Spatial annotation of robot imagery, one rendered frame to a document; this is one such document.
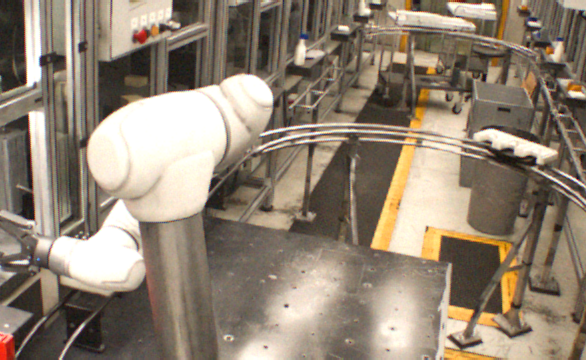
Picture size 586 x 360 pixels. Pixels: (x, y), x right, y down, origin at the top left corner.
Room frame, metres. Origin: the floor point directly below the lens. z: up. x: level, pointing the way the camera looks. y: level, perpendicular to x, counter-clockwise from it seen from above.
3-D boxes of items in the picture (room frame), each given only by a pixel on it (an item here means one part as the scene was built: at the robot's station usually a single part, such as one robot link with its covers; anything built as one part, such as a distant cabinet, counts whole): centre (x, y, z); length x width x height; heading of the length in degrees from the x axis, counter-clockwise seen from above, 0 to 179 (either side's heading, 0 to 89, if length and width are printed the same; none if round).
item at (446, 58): (7.85, -1.85, 0.48); 0.84 x 0.58 x 0.97; 176
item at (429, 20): (6.69, -1.19, 0.48); 0.88 x 0.56 x 0.96; 96
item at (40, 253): (1.33, 0.57, 1.01); 0.09 x 0.07 x 0.08; 78
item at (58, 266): (1.31, 0.50, 1.01); 0.09 x 0.06 x 0.09; 168
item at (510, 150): (2.92, -0.99, 0.84); 0.37 x 0.14 x 0.10; 46
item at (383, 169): (5.81, -0.79, 0.01); 5.85 x 0.59 x 0.01; 168
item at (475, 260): (3.24, -1.01, 0.01); 1.00 x 0.55 x 0.01; 168
